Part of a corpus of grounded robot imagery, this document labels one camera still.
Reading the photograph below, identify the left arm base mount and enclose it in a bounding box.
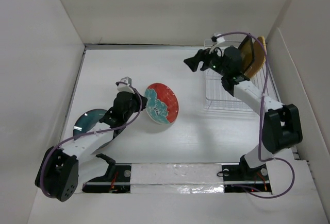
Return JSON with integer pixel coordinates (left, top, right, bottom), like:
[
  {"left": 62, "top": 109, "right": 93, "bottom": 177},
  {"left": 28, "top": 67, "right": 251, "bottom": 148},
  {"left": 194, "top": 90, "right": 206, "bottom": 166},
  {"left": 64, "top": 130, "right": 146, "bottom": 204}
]
[{"left": 82, "top": 153, "right": 131, "bottom": 194}]

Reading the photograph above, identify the white wire dish rack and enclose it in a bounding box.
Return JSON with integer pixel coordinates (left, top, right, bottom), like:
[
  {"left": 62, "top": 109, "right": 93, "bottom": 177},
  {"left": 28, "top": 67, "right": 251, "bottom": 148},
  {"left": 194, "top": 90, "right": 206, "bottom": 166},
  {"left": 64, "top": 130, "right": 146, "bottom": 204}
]
[{"left": 202, "top": 38, "right": 271, "bottom": 113}]

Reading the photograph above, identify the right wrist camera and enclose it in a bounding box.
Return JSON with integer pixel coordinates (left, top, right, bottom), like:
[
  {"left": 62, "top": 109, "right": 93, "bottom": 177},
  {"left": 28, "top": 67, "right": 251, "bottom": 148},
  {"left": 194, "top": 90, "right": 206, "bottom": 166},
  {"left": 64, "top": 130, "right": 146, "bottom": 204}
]
[{"left": 211, "top": 34, "right": 225, "bottom": 44}]

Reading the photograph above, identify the grey-green round plate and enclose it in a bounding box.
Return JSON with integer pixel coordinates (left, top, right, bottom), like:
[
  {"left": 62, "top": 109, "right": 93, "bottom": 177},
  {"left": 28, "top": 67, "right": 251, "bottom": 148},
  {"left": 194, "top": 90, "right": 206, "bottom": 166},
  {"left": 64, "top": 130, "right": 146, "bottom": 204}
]
[{"left": 73, "top": 109, "right": 121, "bottom": 140}]

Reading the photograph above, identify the metal rail bar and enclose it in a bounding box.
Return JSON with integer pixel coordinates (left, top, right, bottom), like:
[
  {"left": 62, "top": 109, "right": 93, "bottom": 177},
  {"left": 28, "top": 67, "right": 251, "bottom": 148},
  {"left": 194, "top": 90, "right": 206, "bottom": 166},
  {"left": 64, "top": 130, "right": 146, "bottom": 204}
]
[{"left": 83, "top": 180, "right": 270, "bottom": 186}]

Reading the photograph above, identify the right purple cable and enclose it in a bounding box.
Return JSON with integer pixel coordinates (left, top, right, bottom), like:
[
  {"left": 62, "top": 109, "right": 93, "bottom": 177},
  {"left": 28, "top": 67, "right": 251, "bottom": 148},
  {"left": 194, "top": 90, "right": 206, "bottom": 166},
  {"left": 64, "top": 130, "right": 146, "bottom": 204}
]
[{"left": 219, "top": 31, "right": 295, "bottom": 199}]

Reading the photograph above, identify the red teal floral plate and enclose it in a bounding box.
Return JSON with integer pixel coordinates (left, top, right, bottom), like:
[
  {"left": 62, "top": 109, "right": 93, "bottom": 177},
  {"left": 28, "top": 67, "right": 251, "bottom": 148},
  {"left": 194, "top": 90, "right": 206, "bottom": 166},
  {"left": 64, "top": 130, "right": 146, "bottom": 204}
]
[{"left": 144, "top": 83, "right": 179, "bottom": 125}]

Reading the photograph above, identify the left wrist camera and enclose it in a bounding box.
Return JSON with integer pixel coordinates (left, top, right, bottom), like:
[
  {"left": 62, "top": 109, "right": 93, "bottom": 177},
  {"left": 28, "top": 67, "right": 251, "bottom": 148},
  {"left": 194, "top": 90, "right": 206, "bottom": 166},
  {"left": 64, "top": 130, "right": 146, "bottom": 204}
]
[{"left": 115, "top": 77, "right": 134, "bottom": 93}]

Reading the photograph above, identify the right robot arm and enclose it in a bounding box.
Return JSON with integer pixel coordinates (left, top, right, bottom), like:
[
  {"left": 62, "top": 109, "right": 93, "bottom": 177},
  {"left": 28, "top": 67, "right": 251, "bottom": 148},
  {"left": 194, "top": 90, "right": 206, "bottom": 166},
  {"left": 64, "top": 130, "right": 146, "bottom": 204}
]
[{"left": 184, "top": 46, "right": 303, "bottom": 179}]

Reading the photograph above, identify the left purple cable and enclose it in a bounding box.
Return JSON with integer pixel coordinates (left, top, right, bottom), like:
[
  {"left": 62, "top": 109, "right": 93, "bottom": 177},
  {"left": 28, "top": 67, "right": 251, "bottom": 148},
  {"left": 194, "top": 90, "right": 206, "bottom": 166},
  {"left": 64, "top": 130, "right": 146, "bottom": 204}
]
[{"left": 38, "top": 81, "right": 147, "bottom": 198}]

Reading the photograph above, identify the black yellow square plate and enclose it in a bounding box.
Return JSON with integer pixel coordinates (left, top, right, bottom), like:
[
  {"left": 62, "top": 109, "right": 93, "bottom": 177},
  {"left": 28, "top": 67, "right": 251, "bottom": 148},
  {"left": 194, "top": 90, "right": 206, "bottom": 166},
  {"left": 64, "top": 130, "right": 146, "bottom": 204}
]
[{"left": 238, "top": 36, "right": 255, "bottom": 73}]

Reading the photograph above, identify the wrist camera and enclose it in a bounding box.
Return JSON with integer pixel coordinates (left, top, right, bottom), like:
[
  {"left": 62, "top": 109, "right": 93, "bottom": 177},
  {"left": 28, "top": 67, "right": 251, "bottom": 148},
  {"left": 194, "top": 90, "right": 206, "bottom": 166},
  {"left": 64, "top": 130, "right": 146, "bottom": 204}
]
[
  {"left": 115, "top": 77, "right": 134, "bottom": 93},
  {"left": 211, "top": 34, "right": 225, "bottom": 44}
]

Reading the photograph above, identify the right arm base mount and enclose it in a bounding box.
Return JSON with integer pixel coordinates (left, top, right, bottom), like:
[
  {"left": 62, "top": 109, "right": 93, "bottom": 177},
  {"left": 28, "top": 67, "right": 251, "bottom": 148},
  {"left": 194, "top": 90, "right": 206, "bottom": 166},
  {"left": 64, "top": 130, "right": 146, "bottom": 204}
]
[{"left": 217, "top": 157, "right": 272, "bottom": 193}]

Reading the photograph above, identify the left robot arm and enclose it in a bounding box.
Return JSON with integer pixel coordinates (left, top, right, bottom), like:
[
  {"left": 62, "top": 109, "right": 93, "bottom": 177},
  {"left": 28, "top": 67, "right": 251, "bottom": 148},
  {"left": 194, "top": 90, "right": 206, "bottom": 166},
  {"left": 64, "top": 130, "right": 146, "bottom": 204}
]
[{"left": 35, "top": 92, "right": 147, "bottom": 202}]

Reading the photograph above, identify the purple cable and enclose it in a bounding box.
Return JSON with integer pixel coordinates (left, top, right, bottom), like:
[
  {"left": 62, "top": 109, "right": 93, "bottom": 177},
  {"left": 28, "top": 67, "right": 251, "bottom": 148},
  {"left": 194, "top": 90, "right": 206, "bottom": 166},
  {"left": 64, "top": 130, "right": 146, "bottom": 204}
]
[
  {"left": 219, "top": 31, "right": 295, "bottom": 199},
  {"left": 38, "top": 81, "right": 147, "bottom": 198}
]

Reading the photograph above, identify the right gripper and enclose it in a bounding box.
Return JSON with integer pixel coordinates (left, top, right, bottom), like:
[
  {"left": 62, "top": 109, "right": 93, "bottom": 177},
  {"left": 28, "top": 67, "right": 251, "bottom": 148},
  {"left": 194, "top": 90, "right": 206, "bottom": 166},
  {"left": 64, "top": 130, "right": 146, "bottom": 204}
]
[{"left": 183, "top": 45, "right": 228, "bottom": 77}]

